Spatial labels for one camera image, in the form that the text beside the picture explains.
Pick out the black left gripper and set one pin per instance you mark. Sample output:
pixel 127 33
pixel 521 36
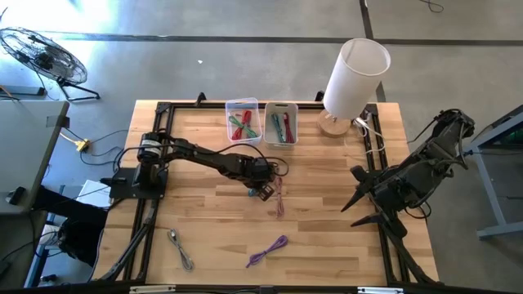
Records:
pixel 257 169

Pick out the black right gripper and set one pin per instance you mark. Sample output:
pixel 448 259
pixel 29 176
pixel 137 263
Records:
pixel 386 190

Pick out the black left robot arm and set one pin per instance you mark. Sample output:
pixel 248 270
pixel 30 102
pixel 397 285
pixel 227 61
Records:
pixel 204 157

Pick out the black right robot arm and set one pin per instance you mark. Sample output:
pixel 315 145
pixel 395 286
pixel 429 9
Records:
pixel 433 163

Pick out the clear plastic bin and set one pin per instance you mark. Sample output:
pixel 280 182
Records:
pixel 245 141

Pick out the white plastic bin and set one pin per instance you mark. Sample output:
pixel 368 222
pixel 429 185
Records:
pixel 267 130

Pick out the white shade wooden base lamp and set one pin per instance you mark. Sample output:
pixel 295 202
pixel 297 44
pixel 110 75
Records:
pixel 355 81

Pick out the white paper sheet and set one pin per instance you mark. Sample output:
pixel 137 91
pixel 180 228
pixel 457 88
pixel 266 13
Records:
pixel 94 196

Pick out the yellow power plug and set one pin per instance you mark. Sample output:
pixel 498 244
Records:
pixel 83 145

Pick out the black bag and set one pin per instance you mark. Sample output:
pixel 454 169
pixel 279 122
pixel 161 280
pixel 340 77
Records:
pixel 81 237

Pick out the grey desk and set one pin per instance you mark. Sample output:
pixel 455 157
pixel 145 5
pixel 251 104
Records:
pixel 24 143

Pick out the black floor fan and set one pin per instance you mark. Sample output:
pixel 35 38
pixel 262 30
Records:
pixel 43 57

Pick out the silver metal bracket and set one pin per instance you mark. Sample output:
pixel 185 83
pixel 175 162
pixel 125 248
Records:
pixel 151 289
pixel 380 290

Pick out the black frame clamp knob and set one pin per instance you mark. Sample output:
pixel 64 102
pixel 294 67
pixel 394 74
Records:
pixel 200 99
pixel 319 96

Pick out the black aluminium table frame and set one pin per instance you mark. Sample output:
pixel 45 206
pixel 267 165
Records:
pixel 184 106

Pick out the grey metal table frame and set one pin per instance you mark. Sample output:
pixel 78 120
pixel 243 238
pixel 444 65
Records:
pixel 488 192

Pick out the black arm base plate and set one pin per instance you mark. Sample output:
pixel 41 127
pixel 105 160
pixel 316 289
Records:
pixel 122 190

